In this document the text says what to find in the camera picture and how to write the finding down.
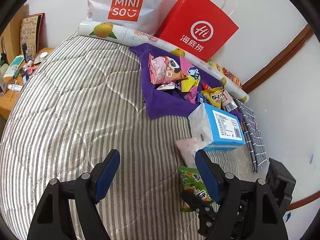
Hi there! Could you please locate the pink yellow chip bag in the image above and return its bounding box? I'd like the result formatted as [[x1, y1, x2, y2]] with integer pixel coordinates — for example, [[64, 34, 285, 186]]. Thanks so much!
[[179, 56, 201, 104]]

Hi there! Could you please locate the wooden bedside furniture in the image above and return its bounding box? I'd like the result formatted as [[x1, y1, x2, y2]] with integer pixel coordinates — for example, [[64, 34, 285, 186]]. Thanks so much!
[[1, 4, 53, 119]]

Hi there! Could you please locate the purple towel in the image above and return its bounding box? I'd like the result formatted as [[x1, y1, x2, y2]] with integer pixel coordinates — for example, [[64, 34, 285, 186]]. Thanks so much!
[[128, 42, 243, 123]]

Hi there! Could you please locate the grey checked folded cloth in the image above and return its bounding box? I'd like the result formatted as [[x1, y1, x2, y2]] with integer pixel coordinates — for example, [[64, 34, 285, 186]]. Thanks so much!
[[235, 99, 267, 173]]

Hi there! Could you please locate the red festive snack packet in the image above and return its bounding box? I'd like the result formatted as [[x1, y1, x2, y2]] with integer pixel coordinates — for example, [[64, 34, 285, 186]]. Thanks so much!
[[202, 83, 212, 90]]

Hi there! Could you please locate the yellow chips bag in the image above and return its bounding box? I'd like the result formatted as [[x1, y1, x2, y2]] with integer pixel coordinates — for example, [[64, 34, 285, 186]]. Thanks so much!
[[207, 60, 223, 74]]

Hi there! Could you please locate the pale pink tissue packet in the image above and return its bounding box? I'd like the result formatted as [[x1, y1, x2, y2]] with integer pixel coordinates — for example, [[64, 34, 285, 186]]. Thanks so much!
[[176, 138, 208, 168]]

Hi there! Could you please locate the blue tissue pack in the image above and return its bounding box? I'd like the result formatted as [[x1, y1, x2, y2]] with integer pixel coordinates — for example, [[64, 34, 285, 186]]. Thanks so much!
[[188, 103, 245, 152]]

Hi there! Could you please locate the strawberry white snack packet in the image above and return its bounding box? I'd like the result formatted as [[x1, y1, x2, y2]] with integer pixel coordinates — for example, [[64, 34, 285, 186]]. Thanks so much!
[[221, 90, 238, 113]]

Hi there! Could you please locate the lemon print paper roll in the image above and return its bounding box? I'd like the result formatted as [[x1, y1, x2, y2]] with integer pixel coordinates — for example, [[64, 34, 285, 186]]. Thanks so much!
[[78, 21, 249, 103]]

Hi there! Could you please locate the wooden door frame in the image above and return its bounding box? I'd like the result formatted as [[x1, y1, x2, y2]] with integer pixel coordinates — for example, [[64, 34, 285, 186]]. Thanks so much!
[[242, 24, 314, 94]]

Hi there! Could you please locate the pink cartoon snack packet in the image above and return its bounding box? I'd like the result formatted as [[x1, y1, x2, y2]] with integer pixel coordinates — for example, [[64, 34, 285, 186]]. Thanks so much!
[[148, 54, 187, 85]]

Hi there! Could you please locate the orange chips bag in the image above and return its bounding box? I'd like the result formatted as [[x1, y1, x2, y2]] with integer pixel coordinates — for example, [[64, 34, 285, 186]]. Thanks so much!
[[222, 67, 242, 88]]

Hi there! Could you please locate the blue snack packet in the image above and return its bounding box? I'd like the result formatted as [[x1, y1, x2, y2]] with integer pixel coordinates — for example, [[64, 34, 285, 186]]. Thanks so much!
[[195, 92, 207, 105]]

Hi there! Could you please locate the yellow snack packet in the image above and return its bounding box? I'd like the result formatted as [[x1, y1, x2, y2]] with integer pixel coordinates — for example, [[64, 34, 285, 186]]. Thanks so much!
[[201, 87, 223, 109]]

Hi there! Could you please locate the green snack packet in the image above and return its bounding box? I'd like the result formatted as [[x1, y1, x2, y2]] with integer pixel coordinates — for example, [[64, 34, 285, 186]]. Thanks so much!
[[179, 166, 214, 204]]

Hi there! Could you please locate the decorated picture frame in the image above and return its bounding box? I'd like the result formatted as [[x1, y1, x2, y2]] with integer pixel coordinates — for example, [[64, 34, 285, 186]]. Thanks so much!
[[20, 13, 45, 56]]

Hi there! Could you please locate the red Haidilao paper bag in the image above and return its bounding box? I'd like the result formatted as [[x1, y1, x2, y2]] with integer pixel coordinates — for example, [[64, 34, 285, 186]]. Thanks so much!
[[155, 0, 239, 61]]

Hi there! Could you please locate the white Miniso plastic bag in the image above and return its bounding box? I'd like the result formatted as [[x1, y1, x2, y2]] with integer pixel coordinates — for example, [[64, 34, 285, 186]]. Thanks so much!
[[87, 0, 164, 35]]

